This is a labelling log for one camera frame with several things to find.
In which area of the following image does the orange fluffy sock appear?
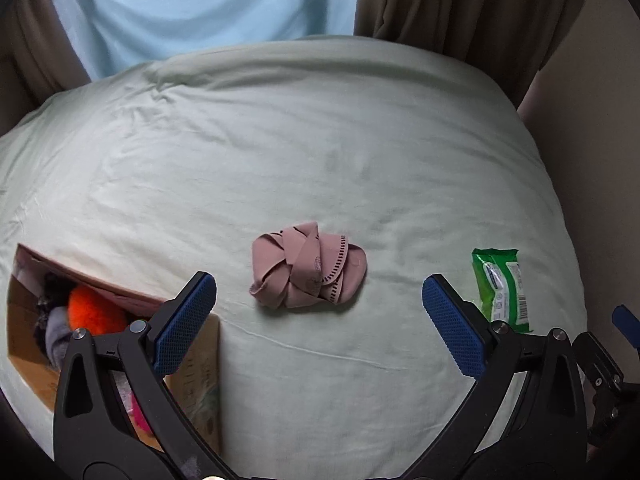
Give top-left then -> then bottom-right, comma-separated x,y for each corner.
67,287 -> 129,337

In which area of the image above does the light blue hanging cloth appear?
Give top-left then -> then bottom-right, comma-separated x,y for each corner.
49,0 -> 364,82

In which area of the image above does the printed cardboard box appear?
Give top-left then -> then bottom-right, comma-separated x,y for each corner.
7,242 -> 222,457

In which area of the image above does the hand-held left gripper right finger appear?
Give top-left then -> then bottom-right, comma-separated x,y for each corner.
404,273 -> 589,480

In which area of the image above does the pink cloth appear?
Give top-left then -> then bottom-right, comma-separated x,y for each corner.
249,220 -> 369,311

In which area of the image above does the green wet wipes packet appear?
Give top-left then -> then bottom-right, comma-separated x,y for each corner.
471,247 -> 535,334

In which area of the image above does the light green bed sheet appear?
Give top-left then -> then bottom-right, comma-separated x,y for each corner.
0,34 -> 587,479

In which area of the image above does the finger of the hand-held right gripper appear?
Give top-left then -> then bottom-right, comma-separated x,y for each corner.
612,304 -> 640,350
572,332 -> 627,397

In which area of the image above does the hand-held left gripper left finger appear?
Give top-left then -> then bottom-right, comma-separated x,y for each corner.
52,271 -> 236,480

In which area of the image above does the black sock bundle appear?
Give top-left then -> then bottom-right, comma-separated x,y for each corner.
35,272 -> 77,311

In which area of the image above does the grey blue sock bundle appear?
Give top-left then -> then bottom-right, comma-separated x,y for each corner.
44,307 -> 77,367

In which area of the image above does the brown curtain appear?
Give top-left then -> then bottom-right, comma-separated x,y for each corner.
354,0 -> 587,112
0,0 -> 94,133

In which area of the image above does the bright pink soft item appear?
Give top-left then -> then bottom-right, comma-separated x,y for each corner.
116,374 -> 152,433

